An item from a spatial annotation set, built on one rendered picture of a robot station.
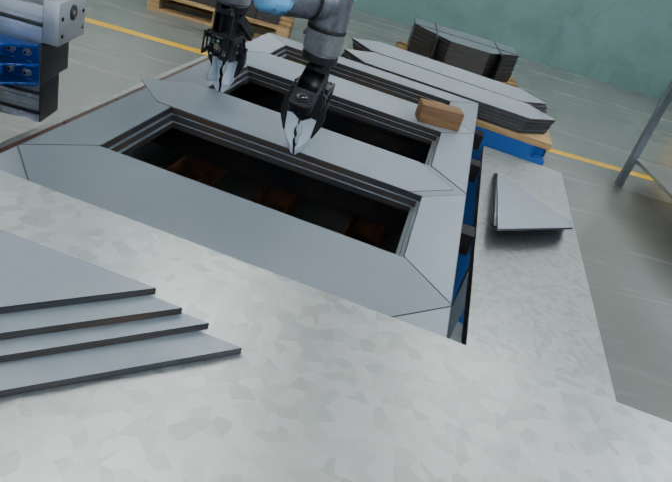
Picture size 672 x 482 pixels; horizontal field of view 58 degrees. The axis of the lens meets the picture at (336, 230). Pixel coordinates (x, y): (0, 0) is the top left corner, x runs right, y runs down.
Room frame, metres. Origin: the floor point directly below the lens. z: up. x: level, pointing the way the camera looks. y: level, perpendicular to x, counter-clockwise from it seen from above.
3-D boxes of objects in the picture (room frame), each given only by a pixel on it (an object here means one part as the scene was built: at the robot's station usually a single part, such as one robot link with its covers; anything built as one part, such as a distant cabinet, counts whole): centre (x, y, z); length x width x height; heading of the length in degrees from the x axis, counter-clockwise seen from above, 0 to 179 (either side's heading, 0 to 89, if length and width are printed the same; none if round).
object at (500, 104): (2.25, -0.23, 0.82); 0.80 x 0.40 x 0.06; 84
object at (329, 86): (1.19, 0.13, 1.00); 0.09 x 0.08 x 0.12; 174
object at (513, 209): (1.46, -0.46, 0.77); 0.45 x 0.20 x 0.04; 174
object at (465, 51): (5.93, -0.64, 0.20); 1.20 x 0.80 x 0.41; 92
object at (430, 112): (1.66, -0.18, 0.88); 0.12 x 0.06 x 0.05; 100
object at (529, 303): (1.31, -0.44, 0.73); 1.20 x 0.26 x 0.03; 174
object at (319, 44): (1.18, 0.13, 1.08); 0.08 x 0.08 x 0.05
